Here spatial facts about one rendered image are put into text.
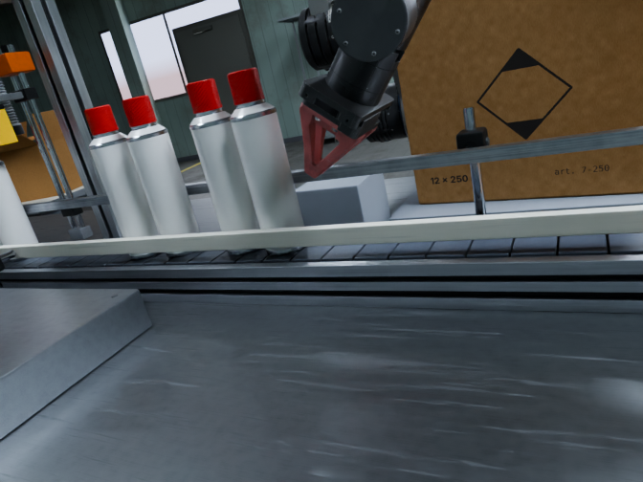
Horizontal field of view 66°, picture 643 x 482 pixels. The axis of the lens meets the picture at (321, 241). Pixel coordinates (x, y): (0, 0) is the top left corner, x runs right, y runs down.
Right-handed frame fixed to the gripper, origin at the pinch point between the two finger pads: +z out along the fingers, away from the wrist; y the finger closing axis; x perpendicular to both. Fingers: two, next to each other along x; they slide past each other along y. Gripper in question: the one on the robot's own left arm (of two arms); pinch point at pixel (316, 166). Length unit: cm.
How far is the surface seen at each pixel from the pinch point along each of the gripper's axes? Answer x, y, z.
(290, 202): -0.7, 0.9, 5.0
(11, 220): -42, 1, 38
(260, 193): -3.7, 2.7, 5.1
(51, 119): -156, -110, 112
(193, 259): -8.5, 3.1, 18.9
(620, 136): 22.8, -3.4, -17.0
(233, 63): -390, -668, 271
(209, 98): -14.4, 0.6, -0.2
